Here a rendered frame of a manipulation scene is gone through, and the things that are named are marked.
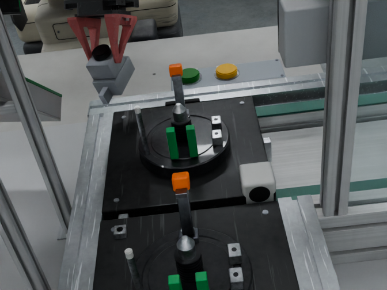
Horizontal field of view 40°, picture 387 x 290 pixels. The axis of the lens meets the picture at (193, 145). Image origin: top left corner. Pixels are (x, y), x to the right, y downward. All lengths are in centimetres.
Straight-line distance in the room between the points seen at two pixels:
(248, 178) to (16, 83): 33
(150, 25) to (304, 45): 115
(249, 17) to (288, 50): 282
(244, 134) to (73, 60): 64
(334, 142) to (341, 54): 12
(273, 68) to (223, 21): 240
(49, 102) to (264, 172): 36
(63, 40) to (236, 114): 81
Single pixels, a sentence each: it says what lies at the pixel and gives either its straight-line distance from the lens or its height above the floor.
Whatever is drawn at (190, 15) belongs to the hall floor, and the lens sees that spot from 351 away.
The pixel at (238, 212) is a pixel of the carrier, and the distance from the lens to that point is 71.
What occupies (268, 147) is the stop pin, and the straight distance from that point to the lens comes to 83.
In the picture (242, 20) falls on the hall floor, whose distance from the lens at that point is 339.
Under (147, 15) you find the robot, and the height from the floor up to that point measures 74.
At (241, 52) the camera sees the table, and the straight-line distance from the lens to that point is 128.
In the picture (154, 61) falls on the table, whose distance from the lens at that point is 129.
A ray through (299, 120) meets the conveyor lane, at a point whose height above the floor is 93.
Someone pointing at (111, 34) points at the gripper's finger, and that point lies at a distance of 84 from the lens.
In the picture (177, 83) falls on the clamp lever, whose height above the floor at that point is 105.
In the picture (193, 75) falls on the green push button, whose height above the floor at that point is 97.
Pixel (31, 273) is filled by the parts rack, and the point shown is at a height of 98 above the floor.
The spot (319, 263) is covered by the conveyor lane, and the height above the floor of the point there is 96.
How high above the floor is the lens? 148
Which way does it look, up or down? 38 degrees down
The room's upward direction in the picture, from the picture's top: 8 degrees counter-clockwise
